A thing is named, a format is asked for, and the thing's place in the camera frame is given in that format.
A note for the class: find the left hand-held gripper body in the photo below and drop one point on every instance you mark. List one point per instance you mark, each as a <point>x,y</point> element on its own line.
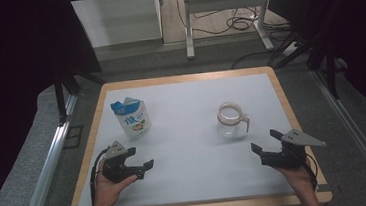
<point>115,150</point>

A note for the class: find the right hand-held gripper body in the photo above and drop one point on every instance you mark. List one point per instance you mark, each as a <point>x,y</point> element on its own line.
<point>294,138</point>

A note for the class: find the white and blue salt bag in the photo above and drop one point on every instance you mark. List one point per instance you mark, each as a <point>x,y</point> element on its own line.
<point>134,120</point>

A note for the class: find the glass jar with tan rim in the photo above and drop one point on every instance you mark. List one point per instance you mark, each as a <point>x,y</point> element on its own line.
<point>229,119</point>

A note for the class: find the person's left hand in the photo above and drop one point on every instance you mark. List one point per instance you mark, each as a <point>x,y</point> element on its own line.
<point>106,191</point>

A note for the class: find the person's right hand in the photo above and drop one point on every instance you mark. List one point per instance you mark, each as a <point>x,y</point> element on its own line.
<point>301,179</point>

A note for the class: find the light grey table mat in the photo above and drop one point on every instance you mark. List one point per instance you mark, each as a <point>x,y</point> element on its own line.
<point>187,142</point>

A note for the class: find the black stand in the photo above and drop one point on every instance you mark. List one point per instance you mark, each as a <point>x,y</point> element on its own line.
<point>59,97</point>
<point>330,70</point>

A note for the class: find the wooden-edged table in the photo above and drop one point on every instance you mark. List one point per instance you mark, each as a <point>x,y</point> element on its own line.
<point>185,77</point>

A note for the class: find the dark curtain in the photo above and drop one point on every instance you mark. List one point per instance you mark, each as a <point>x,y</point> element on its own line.
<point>10,64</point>
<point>361,27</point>

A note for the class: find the white cabinet panel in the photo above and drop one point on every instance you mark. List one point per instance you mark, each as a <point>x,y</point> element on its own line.
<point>117,20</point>

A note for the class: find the black floor bracket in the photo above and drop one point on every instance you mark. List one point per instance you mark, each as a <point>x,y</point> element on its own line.
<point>72,136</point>

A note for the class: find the aluminium rail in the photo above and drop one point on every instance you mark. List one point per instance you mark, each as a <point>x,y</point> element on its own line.
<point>357,134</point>
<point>44,182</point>

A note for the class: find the white metal desk frame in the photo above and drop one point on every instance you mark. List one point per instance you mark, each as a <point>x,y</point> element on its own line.
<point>225,2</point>

